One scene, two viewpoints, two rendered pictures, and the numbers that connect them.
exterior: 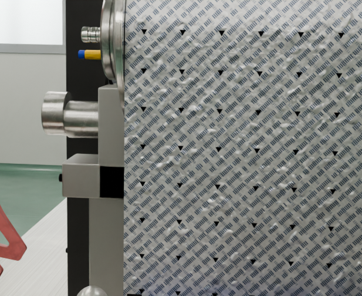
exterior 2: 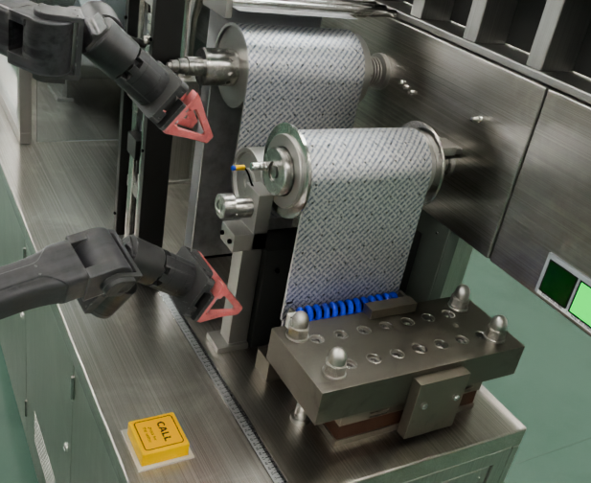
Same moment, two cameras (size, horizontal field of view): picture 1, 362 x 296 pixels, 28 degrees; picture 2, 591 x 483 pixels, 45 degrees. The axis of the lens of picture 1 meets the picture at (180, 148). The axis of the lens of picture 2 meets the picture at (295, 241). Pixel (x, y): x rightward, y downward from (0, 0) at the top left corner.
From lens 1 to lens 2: 0.80 m
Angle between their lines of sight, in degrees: 42
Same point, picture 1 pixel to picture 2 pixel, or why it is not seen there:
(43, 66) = not seen: outside the picture
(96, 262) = (241, 280)
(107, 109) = (262, 206)
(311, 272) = (363, 278)
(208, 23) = (344, 179)
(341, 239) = (376, 263)
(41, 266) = not seen: hidden behind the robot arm
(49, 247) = (59, 226)
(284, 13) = (374, 172)
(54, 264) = not seen: hidden behind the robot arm
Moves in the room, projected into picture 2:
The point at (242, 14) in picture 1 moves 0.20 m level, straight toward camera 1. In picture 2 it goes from (357, 173) to (441, 236)
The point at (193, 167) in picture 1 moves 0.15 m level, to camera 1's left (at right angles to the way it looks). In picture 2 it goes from (326, 242) to (244, 257)
